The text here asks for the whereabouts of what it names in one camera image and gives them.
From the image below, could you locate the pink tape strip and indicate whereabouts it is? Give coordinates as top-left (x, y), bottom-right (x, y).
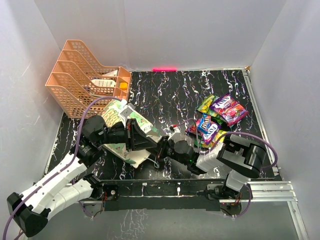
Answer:
top-left (152, 67), bottom-right (177, 72)

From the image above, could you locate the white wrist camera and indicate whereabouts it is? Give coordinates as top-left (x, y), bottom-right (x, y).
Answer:
top-left (118, 103), bottom-right (135, 125)
top-left (168, 125), bottom-right (181, 142)

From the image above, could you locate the yellow small block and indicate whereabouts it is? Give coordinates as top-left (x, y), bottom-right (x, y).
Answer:
top-left (119, 82), bottom-right (128, 91)

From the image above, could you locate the purple Fox's berries candy bag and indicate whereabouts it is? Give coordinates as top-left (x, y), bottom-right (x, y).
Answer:
top-left (209, 93), bottom-right (248, 127)

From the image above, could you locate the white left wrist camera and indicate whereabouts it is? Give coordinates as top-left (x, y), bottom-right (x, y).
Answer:
top-left (118, 103), bottom-right (135, 125)

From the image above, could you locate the white labelled packet in organizer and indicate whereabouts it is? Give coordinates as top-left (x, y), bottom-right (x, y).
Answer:
top-left (91, 78), bottom-right (116, 88)

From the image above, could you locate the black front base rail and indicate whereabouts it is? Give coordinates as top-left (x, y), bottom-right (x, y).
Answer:
top-left (103, 179), bottom-right (223, 211)

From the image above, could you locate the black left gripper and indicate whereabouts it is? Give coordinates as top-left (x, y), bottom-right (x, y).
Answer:
top-left (96, 118), bottom-right (157, 152)

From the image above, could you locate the blue M&M's candy bag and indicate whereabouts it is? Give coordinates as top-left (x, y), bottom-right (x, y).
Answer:
top-left (196, 113), bottom-right (212, 134)

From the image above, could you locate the red candy bag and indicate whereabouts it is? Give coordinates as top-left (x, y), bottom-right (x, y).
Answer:
top-left (185, 118), bottom-right (222, 145)

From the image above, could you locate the orange plastic file organizer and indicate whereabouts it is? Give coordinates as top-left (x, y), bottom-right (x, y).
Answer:
top-left (45, 39), bottom-right (132, 119)

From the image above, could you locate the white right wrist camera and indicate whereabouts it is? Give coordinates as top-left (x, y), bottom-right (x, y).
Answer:
top-left (168, 125), bottom-right (181, 142)

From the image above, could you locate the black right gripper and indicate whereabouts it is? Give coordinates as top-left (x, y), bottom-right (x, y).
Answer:
top-left (148, 135), bottom-right (189, 165)

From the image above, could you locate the green Fox's candy bag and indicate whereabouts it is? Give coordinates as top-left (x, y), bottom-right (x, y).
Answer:
top-left (215, 115), bottom-right (231, 127)

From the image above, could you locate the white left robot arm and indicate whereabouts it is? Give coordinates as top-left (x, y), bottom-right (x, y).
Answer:
top-left (6, 115), bottom-right (160, 238)

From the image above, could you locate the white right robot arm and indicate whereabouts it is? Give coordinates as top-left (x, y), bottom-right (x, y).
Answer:
top-left (149, 133), bottom-right (267, 200)

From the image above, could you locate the green spring tea candy bag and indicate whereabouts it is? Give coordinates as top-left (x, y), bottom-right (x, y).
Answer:
top-left (196, 94), bottom-right (222, 120)

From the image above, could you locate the green paper gift bag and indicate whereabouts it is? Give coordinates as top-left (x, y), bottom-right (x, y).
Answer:
top-left (100, 100), bottom-right (161, 168)

